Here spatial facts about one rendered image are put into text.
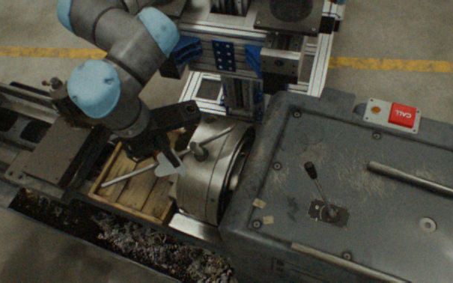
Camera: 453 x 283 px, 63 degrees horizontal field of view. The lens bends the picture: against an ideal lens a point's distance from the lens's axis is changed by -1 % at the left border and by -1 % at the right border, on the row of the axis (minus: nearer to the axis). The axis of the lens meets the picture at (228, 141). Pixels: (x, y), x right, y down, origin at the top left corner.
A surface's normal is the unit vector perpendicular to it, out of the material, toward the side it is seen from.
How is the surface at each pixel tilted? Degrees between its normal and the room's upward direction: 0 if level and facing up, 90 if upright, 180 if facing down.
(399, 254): 0
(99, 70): 13
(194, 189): 48
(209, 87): 0
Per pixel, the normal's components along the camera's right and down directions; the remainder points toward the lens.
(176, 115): 0.28, -0.47
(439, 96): -0.09, -0.49
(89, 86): -0.17, -0.30
